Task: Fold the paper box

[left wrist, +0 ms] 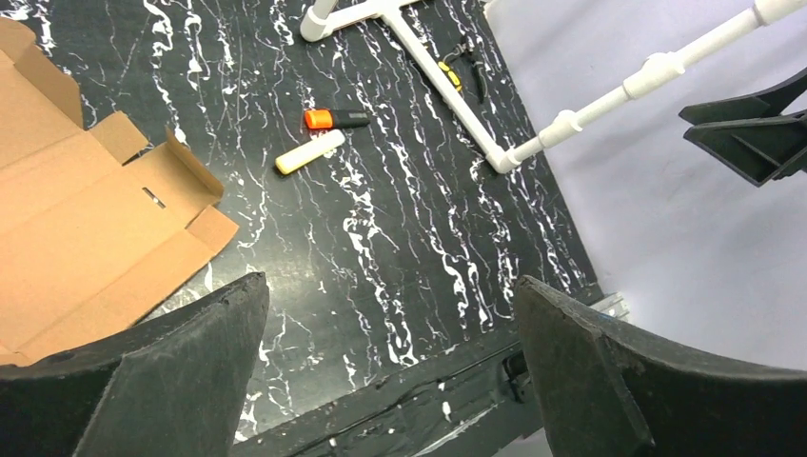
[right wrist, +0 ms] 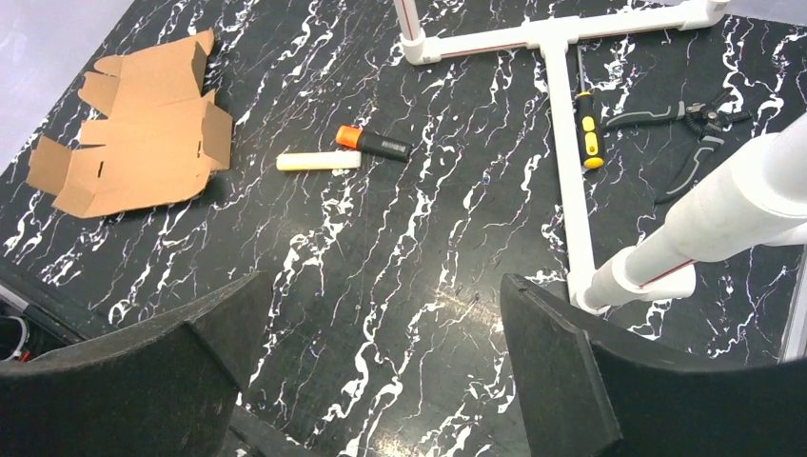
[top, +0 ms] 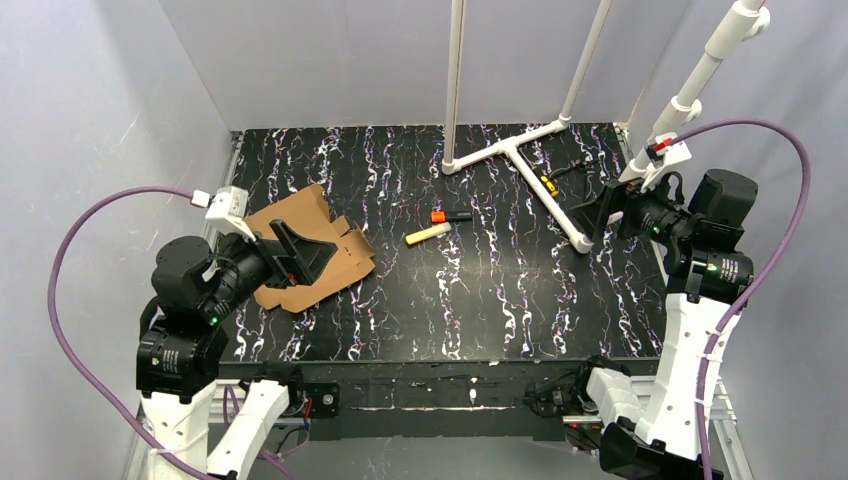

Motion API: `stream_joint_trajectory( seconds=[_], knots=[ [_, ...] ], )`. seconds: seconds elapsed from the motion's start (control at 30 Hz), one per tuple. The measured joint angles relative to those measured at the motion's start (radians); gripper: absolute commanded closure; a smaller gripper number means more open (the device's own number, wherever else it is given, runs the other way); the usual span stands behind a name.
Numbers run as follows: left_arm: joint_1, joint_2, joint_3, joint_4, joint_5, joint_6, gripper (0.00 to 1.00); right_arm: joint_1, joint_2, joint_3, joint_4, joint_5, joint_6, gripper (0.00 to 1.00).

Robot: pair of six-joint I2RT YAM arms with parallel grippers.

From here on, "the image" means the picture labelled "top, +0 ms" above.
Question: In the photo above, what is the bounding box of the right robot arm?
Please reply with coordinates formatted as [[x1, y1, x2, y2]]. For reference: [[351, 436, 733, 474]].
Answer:
[[523, 169, 758, 479]]

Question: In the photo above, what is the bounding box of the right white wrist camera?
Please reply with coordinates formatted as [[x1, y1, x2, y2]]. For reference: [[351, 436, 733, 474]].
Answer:
[[640, 132, 692, 193]]

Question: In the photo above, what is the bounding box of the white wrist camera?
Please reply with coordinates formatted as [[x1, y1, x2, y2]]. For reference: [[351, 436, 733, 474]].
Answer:
[[640, 132, 692, 193], [205, 186, 256, 243]]

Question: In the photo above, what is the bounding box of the brown cardboard box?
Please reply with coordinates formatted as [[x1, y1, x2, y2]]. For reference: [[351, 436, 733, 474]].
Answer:
[[245, 184, 375, 313]]

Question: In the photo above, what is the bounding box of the aluminium rail frame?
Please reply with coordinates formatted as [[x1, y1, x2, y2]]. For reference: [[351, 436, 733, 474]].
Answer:
[[122, 129, 757, 480]]

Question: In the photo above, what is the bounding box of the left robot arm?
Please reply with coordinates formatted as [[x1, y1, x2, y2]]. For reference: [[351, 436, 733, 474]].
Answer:
[[136, 220, 337, 479]]

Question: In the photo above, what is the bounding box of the purple cable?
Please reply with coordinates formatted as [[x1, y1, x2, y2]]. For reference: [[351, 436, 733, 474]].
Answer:
[[46, 186, 220, 480], [669, 117, 813, 480]]

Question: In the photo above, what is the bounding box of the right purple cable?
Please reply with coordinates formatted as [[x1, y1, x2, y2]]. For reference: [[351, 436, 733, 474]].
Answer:
[[669, 117, 813, 480]]

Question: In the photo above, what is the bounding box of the yellow black small tool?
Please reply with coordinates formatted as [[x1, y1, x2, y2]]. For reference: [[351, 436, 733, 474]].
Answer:
[[539, 175, 559, 197]]

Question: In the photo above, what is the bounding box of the orange capped black marker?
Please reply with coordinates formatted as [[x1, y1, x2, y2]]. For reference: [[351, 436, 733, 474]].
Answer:
[[430, 210, 473, 224]]

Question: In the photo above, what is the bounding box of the yellow highlighter marker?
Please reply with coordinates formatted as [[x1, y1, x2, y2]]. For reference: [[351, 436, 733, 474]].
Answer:
[[405, 223, 452, 246]]

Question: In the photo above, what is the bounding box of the white PVC pipe frame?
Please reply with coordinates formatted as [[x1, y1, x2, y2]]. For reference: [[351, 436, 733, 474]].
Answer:
[[440, 0, 773, 256]]

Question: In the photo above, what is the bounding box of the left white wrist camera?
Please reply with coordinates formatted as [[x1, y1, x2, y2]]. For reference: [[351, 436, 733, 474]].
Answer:
[[205, 186, 256, 243]]

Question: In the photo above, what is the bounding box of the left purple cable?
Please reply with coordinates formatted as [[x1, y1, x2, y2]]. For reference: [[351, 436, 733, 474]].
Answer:
[[46, 186, 220, 480]]

